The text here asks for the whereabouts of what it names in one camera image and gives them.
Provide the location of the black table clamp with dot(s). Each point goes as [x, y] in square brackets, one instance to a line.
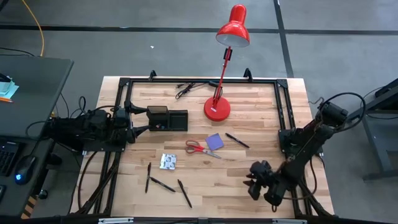
[152, 75]
[247, 74]

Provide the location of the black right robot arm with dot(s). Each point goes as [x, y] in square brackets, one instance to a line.
[304, 146]

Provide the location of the black mesh desk organizer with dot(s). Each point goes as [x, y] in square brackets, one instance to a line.
[178, 121]

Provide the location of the red grey scissors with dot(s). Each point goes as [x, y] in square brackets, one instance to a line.
[202, 150]

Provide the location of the silver metal bracket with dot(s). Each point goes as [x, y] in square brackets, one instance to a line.
[115, 221]
[289, 221]

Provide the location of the black metal stand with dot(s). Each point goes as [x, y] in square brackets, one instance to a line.
[373, 137]

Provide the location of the grey desk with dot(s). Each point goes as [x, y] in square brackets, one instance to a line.
[37, 93]

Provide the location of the black pen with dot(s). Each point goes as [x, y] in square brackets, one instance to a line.
[237, 140]
[162, 184]
[184, 193]
[148, 177]

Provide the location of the red desk lamp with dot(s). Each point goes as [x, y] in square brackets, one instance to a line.
[217, 110]

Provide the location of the stack of papers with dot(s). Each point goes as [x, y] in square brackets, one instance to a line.
[7, 88]

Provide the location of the black computer mouse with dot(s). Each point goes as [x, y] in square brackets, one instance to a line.
[25, 169]

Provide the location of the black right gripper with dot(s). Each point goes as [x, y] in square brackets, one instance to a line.
[261, 177]

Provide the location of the black keyboard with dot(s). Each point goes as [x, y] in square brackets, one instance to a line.
[7, 158]

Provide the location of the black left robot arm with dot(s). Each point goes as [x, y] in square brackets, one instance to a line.
[93, 124]

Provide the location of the black aluminium table frame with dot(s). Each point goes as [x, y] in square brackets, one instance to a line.
[202, 81]

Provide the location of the purple sticky note pad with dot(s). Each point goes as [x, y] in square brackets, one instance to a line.
[214, 142]

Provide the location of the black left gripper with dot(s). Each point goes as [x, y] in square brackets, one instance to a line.
[122, 124]

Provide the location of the orange pencil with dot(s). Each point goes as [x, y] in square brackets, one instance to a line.
[5, 99]

